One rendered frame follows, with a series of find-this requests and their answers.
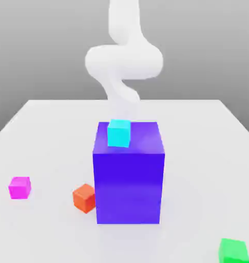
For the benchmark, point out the small orange cube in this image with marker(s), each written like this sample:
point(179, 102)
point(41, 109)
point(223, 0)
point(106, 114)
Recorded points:
point(83, 198)

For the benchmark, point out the large purple box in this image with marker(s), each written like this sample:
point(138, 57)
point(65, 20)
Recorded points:
point(128, 185)

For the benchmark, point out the small cyan cube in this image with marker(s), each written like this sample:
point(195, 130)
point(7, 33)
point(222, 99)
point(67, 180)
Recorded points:
point(118, 134)

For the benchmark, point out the small green cube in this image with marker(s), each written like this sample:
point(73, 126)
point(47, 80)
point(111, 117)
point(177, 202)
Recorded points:
point(233, 251)

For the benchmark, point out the small magenta cube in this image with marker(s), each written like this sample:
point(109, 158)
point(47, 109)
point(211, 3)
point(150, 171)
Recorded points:
point(19, 188)

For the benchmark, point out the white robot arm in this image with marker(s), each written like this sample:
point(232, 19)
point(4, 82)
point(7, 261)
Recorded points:
point(124, 61)

